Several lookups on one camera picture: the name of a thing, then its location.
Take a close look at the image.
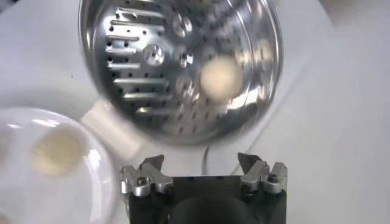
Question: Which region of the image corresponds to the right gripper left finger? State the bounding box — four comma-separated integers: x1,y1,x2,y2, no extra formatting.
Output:
119,154,174,198

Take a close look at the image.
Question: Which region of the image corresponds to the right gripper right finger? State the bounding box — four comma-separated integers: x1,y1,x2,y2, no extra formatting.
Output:
237,152,289,195

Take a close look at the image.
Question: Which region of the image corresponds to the cream pleated steamed baozi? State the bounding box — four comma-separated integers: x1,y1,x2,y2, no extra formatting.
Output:
30,129,85,177
199,56,244,103

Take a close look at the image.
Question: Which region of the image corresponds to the white round plate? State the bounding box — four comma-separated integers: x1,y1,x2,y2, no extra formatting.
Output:
0,107,119,224

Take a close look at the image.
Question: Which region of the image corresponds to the stainless steel steamer pot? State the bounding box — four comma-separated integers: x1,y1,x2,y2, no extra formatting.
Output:
78,0,285,161

